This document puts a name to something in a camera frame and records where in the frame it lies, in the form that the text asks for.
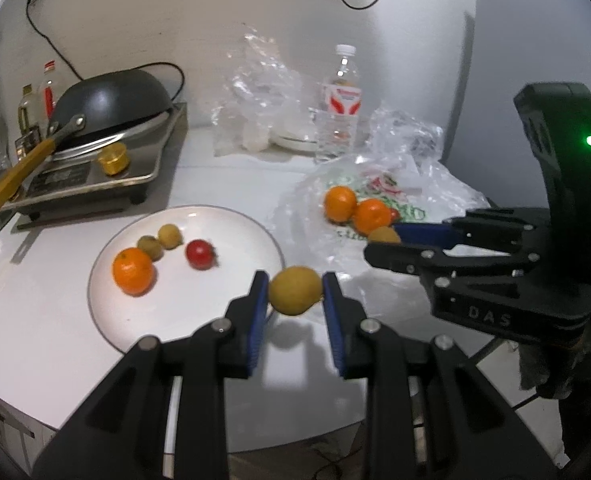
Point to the cooking oil bottle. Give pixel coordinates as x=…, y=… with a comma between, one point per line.
x=28, y=115

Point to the white dish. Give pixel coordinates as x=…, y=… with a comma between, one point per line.
x=290, y=141

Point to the gold cooker knob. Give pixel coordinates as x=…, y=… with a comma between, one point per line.
x=113, y=159

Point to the printed plastic bag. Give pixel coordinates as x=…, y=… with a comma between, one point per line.
x=300, y=210

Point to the small yellow-green lemon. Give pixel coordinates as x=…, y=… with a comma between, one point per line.
x=169, y=235
x=295, y=290
x=383, y=235
x=150, y=247

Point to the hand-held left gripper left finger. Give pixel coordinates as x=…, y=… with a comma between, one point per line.
x=258, y=320

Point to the red-capped clear bottle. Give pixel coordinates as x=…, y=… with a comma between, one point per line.
x=49, y=95

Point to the crumpled clear plastic bag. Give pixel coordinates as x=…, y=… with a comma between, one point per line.
x=405, y=130

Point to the red tomato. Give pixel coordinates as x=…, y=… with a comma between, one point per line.
x=395, y=215
x=199, y=253

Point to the white plate with dark rim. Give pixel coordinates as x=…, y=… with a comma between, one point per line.
x=200, y=300

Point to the steel induction cooker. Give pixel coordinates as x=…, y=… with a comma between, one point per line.
x=150, y=160

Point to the dark sauce jar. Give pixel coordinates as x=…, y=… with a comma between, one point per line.
x=28, y=142

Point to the clear water bottle red label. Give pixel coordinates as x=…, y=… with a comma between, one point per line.
x=339, y=110

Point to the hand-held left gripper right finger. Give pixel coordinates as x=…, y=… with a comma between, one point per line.
x=333, y=320

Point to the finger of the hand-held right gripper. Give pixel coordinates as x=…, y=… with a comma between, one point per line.
x=410, y=257
x=425, y=234

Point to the orange mandarin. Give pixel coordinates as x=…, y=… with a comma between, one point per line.
x=340, y=203
x=373, y=216
x=133, y=271

